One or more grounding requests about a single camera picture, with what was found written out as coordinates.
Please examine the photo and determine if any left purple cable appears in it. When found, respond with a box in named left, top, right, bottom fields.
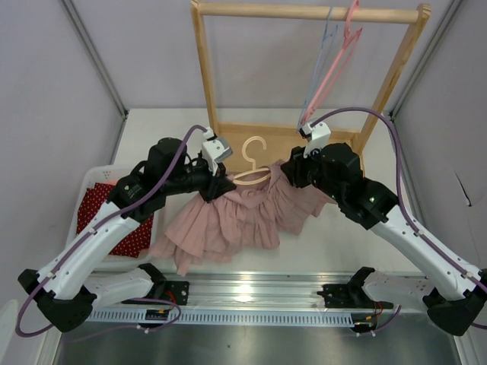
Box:
left=14, top=125, right=214, bottom=338

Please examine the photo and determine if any blue plastic hanger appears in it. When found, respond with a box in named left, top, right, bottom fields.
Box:
left=296, top=8, right=338, bottom=132

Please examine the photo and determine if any aluminium mounting rail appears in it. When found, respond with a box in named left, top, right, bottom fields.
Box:
left=87, top=269, right=438, bottom=328

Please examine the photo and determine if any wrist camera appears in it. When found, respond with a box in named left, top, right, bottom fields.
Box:
left=201, top=127, right=233, bottom=176
left=298, top=121, right=331, bottom=158

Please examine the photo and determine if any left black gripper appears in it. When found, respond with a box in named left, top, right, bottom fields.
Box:
left=164, top=154, right=237, bottom=204

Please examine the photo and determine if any red polka dot cloth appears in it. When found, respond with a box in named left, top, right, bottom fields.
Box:
left=76, top=182, right=154, bottom=259

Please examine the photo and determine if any white plastic basket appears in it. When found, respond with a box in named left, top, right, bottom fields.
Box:
left=65, top=165, right=164, bottom=272

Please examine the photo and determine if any wooden clothes rack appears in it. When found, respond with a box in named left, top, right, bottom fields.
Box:
left=190, top=1, right=431, bottom=174

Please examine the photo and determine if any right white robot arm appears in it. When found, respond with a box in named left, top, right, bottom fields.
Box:
left=281, top=143, right=486, bottom=336

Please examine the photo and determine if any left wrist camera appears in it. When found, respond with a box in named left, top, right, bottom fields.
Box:
left=201, top=127, right=233, bottom=176

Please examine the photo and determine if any pink plastic hanger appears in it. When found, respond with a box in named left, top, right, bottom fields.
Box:
left=301, top=1, right=363, bottom=125

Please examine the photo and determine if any pink skirt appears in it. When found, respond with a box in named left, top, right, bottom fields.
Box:
left=150, top=160, right=332, bottom=276

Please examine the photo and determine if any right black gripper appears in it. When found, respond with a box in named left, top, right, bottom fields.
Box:
left=282, top=141, right=345, bottom=203

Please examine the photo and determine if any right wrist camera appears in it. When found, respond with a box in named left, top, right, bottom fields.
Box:
left=298, top=121, right=331, bottom=158

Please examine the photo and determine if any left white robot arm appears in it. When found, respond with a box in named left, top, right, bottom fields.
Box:
left=18, top=137, right=236, bottom=332

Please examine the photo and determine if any beige plastic hanger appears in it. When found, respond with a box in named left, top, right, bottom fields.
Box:
left=233, top=135, right=272, bottom=186

